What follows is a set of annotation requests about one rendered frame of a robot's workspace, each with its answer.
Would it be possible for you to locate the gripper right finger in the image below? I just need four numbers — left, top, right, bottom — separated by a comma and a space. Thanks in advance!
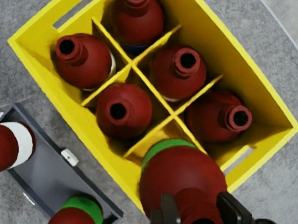
216, 191, 277, 224

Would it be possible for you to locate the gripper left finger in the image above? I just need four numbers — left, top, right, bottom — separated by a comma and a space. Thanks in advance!
150, 193, 180, 224

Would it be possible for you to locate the black rectangular tray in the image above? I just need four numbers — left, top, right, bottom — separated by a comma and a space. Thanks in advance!
0, 102, 124, 224

